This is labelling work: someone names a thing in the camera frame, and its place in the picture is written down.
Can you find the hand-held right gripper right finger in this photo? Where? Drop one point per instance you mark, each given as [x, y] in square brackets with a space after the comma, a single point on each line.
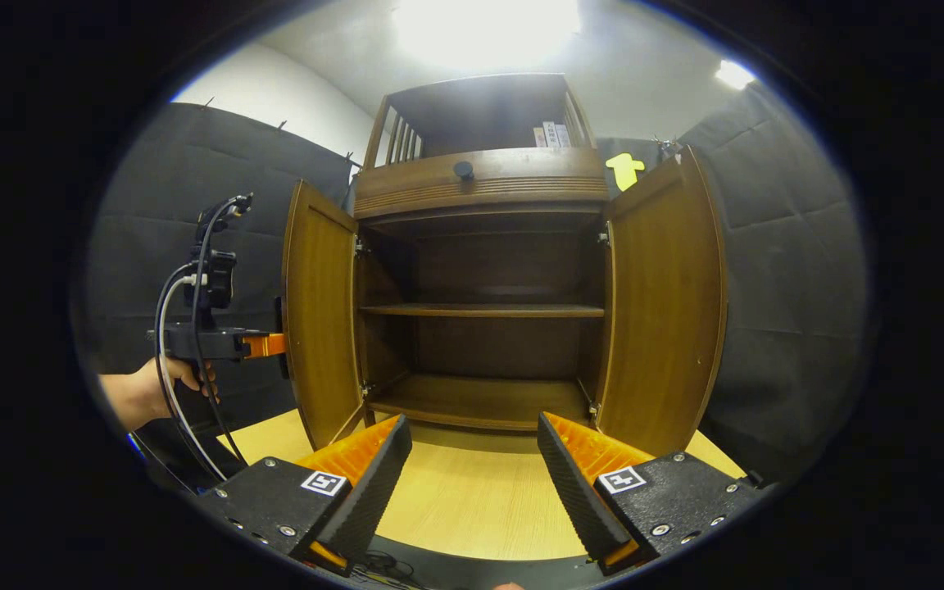
[574, 492]

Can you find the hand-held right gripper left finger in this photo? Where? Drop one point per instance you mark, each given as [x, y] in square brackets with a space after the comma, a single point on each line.
[374, 492]

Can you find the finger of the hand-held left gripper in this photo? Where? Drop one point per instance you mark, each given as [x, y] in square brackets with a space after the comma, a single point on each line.
[265, 345]

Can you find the wooden shoe cabinet door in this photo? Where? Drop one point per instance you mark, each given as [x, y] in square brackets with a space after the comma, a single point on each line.
[660, 311]
[316, 319]

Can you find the wooden double-door shoe cabinet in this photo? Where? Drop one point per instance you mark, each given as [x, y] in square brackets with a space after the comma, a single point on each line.
[480, 184]

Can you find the black round knob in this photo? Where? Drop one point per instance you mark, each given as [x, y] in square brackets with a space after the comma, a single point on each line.
[464, 170]

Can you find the black backdrop cloth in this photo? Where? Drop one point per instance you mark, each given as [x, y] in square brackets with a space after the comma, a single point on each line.
[791, 270]

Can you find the grey book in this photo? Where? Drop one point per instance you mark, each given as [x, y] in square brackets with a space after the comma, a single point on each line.
[563, 136]

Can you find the large ceiling light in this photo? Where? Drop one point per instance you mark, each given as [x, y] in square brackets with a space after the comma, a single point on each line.
[484, 29]

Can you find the small ceiling light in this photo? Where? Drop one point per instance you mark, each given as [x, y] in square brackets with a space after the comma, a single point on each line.
[734, 74]

